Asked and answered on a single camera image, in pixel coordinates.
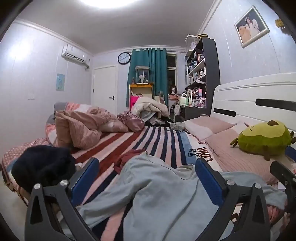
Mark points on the light blue garment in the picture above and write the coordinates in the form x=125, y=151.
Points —
x=161, y=197

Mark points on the pink satin cloth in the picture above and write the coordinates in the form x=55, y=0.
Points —
x=131, y=121

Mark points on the teal curtain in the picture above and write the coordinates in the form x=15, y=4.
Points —
x=159, y=69

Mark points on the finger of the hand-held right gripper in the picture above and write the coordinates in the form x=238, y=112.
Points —
x=281, y=171
x=291, y=153

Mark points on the magenta bag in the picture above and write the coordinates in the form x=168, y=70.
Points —
x=133, y=103

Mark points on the white air conditioner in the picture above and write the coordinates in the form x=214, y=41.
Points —
x=74, y=54

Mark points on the grey fluffy cloth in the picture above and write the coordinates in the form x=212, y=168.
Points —
x=177, y=125

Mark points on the dark red garment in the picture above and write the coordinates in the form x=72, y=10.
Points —
x=129, y=157

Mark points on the dark shelf unit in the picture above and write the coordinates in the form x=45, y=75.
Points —
x=211, y=69

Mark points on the black cloth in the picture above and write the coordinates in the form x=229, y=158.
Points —
x=159, y=121

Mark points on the black garment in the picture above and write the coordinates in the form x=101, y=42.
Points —
x=41, y=164

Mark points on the glass display case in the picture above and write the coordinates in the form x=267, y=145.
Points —
x=142, y=74

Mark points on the striped bed sheet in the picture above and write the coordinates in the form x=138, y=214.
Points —
x=143, y=141

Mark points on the framed wall photo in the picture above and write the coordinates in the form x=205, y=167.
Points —
x=252, y=25

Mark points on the white door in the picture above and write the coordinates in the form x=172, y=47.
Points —
x=104, y=85

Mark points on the white headboard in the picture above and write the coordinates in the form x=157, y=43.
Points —
x=242, y=95

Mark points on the yellow shelf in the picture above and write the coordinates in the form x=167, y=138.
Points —
x=141, y=86

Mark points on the pink patterned blanket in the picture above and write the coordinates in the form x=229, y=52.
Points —
x=78, y=107

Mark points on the pink quilt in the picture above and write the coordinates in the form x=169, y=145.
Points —
x=78, y=125

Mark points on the yellow wall hook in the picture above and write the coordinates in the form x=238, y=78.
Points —
x=279, y=23

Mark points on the clear display box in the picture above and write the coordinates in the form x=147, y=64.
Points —
x=192, y=41

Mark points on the white wall socket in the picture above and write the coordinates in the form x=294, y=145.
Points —
x=30, y=97

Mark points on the window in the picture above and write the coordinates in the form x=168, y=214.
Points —
x=171, y=74

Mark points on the ceiling light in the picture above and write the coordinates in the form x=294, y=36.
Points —
x=106, y=1

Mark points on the blue wall poster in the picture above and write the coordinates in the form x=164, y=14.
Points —
x=60, y=82

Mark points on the pink ribbed pillow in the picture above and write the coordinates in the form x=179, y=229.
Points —
x=231, y=150

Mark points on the plain pink pillow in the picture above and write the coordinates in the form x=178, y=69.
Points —
x=208, y=126

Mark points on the green avocado plush toy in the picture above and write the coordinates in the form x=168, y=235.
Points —
x=263, y=139

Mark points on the white duvet pile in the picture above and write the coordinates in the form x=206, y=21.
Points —
x=148, y=104

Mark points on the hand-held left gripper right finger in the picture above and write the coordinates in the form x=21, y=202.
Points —
x=208, y=183

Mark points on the round wall clock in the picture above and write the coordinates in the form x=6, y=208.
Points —
x=124, y=58

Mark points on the wig on mannequin head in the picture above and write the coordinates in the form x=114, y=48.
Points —
x=173, y=89

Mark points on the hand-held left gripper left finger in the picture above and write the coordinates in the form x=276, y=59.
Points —
x=85, y=179

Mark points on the dark desk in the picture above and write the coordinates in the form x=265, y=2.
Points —
x=196, y=113

